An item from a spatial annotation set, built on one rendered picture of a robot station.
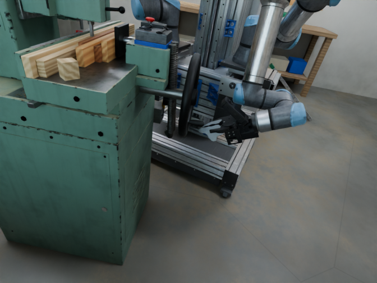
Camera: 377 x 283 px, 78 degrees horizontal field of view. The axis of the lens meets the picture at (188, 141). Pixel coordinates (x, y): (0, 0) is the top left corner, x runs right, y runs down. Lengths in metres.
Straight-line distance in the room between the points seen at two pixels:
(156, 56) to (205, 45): 0.76
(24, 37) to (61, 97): 0.31
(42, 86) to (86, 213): 0.54
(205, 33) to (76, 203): 1.10
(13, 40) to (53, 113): 0.25
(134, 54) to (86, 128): 0.27
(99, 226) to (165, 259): 0.40
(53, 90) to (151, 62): 0.29
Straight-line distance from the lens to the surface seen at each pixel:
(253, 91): 0.88
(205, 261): 1.32
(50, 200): 1.05
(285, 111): 0.82
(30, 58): 0.66
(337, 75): 4.50
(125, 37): 0.84
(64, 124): 0.77
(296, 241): 1.59
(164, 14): 1.43
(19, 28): 0.90
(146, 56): 0.77
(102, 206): 0.95
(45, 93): 0.67
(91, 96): 0.61
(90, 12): 0.82
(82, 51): 0.73
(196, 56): 0.76
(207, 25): 1.47
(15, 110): 0.84
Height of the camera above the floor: 1.14
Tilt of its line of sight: 35 degrees down
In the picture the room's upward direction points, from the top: 10 degrees clockwise
